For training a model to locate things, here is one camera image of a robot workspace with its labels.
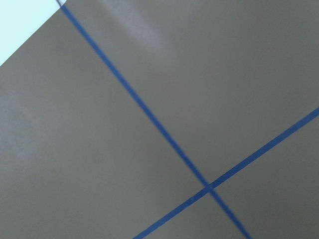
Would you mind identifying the brown paper table mat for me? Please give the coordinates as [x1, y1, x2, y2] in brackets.
[0, 0, 319, 239]

